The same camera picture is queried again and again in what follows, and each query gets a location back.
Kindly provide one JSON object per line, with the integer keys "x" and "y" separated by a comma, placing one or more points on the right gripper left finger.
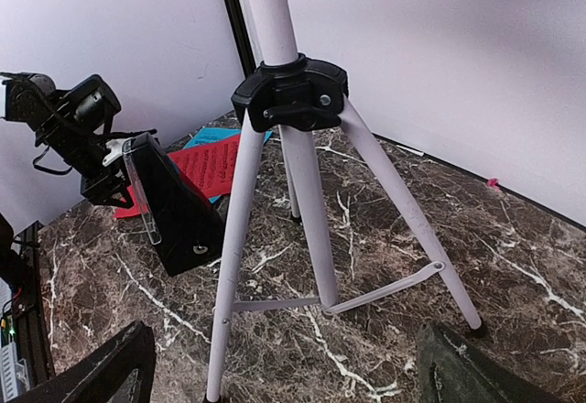
{"x": 121, "y": 370}

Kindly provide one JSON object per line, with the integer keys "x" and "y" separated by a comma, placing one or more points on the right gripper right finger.
{"x": 451, "y": 369}

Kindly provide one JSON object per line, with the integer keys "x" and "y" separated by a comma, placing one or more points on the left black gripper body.
{"x": 108, "y": 188}

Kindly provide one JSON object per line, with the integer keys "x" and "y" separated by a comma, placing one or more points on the black metronome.
{"x": 181, "y": 224}

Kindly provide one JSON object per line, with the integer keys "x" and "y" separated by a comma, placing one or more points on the red sheet music paper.
{"x": 201, "y": 169}

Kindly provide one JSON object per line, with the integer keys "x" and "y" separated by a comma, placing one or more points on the white music stand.
{"x": 301, "y": 96}

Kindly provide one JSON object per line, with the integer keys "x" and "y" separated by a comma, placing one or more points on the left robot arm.
{"x": 78, "y": 125}

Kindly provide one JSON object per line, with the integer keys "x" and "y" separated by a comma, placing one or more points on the blue sheet music paper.
{"x": 215, "y": 139}

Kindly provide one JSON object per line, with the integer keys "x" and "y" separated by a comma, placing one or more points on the white slotted cable duct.
{"x": 14, "y": 374}

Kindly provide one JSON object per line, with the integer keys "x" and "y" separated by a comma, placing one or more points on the left black frame post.
{"x": 240, "y": 35}

